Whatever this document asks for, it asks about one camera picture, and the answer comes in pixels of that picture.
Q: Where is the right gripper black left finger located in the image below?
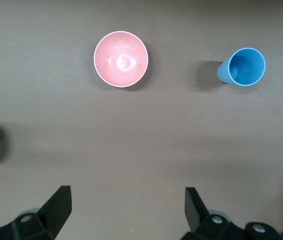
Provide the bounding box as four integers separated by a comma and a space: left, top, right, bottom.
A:
0, 185, 73, 240

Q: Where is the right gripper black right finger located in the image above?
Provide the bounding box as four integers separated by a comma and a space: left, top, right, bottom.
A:
182, 186, 283, 240

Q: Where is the pink bowl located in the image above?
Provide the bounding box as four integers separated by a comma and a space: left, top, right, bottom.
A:
93, 30, 149, 89

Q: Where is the blue ribbed cup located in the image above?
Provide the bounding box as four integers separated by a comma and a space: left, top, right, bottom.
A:
216, 47, 267, 88

